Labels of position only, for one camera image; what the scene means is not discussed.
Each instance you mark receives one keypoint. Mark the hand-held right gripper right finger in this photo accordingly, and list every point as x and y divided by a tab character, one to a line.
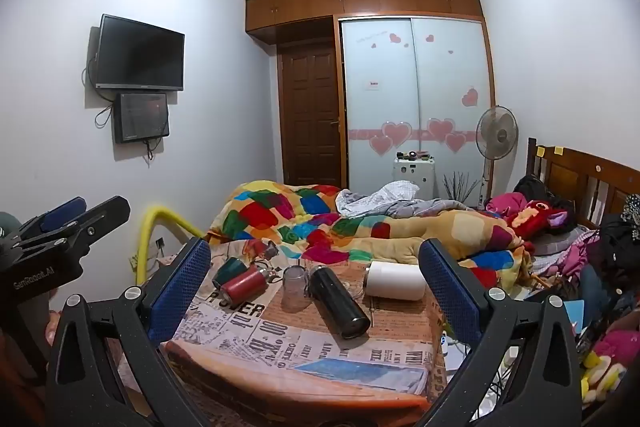
450	294

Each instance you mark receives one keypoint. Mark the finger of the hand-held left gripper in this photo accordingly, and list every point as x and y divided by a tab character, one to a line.
64	211
109	211

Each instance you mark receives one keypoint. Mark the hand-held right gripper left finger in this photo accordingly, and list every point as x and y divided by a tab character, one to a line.
181	289

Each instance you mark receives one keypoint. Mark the green cup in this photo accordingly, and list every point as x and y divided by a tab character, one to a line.
227	273

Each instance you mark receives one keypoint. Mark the black thermos cup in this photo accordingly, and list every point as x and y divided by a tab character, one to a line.
337	302

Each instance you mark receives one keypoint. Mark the red bottle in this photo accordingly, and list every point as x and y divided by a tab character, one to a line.
245	284

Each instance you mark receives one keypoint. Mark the dried branches bundle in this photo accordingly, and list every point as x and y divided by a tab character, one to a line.
460	189

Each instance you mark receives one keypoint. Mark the pink cloth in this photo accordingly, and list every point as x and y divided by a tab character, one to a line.
505	203

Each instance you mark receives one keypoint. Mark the clear glass jar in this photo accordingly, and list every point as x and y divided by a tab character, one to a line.
296	289

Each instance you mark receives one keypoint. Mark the red plush toy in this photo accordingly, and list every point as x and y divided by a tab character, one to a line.
537	218

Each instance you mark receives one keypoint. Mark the grey white crumpled cloth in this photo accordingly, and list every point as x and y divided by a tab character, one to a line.
380	197

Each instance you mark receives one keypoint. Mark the colourful patchwork quilt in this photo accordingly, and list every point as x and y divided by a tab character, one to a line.
280	217

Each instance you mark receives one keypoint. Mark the small white appliance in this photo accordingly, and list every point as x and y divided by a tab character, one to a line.
414	174

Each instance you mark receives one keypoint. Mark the black bag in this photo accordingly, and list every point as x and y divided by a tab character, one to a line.
534	189

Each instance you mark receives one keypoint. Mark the white standing fan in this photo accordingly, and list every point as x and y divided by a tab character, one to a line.
496	129

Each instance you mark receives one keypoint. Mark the yellow plush toy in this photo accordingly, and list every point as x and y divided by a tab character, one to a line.
602	377

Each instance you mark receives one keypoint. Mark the brown wooden headboard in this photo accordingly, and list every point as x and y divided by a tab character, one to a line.
580	179

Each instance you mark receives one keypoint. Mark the dark clothes pile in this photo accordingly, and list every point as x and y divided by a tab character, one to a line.
620	247

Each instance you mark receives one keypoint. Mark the brown wooden door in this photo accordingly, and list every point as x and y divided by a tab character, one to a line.
311	117

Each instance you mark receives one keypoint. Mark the wooden wardrobe with heart stickers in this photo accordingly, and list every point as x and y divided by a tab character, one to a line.
415	77

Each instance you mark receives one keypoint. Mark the yellow padded rail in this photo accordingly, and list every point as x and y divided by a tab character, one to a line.
167	219

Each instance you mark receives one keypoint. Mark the small black wall monitor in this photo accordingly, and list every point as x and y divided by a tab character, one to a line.
141	117

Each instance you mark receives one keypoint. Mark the black wall television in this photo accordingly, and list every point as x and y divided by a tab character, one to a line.
140	53

